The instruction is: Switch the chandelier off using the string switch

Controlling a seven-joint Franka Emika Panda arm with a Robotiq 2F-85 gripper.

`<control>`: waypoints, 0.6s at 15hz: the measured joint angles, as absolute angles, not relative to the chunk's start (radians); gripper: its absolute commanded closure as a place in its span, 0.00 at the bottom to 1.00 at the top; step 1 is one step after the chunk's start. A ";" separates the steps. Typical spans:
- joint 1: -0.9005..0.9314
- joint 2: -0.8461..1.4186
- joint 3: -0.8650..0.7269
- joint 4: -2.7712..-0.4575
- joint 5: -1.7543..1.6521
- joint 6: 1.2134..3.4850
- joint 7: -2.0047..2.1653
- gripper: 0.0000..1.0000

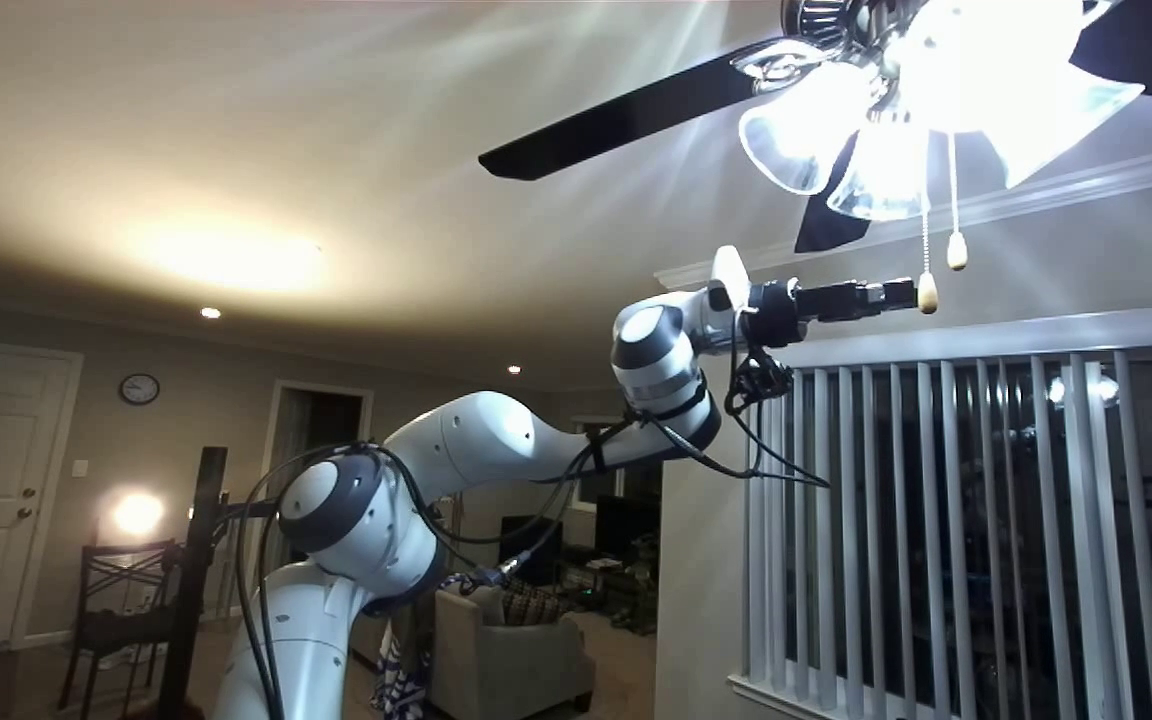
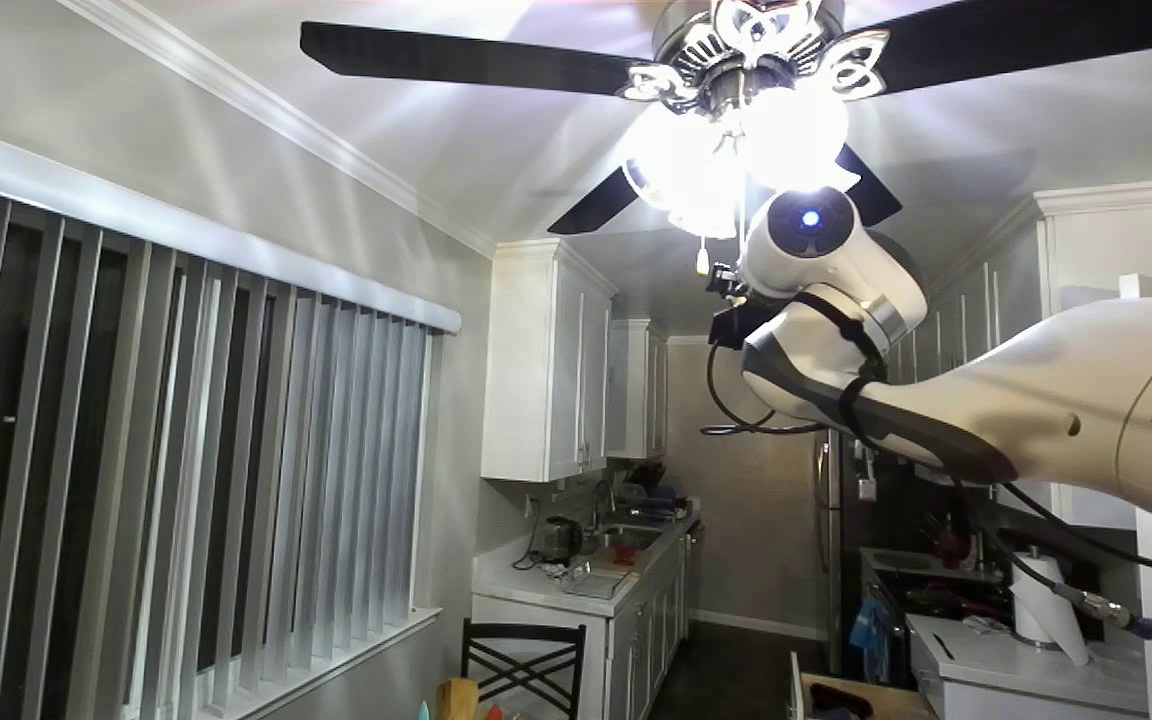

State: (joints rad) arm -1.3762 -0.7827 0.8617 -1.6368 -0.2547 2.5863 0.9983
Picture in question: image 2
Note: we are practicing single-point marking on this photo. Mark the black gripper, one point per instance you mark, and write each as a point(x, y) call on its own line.
point(728, 288)

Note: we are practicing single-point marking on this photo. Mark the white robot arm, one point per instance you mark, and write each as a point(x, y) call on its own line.
point(1081, 400)

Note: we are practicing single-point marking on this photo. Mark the ceiling fan with chandelier lights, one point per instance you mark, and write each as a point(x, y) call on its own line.
point(736, 94)

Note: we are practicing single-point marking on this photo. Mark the small white upper cabinet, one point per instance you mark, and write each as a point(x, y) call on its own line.
point(636, 384)

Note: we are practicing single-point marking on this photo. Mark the large white upper cabinet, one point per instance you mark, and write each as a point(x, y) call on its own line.
point(537, 360)

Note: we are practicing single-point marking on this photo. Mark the stainless steel fridge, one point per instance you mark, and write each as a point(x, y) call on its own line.
point(833, 504)

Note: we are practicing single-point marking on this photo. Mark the black kettle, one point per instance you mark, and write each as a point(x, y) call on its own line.
point(558, 537)

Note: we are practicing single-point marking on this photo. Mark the white lower counter cabinet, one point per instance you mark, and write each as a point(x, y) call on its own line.
point(628, 626)

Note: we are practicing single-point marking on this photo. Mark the blue bag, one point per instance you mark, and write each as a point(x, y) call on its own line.
point(874, 629)

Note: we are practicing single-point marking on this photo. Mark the wooden table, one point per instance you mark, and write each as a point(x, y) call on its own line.
point(862, 697)

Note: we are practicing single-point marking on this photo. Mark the black metal chair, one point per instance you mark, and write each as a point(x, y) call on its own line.
point(522, 667)

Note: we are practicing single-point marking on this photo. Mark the white paper towel roll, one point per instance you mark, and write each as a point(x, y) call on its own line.
point(1044, 602)

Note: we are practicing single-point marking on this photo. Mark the white low appliance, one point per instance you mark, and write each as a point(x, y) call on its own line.
point(1016, 672)

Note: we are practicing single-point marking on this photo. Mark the yellow box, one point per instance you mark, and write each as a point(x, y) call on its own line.
point(460, 697)

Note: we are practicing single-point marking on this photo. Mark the grey vertical window blinds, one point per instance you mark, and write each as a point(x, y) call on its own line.
point(177, 494)

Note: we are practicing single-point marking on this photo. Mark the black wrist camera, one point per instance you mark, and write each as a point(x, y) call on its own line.
point(752, 326)

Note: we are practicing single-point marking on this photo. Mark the white glass-door wall cabinets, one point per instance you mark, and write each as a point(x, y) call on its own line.
point(990, 305)

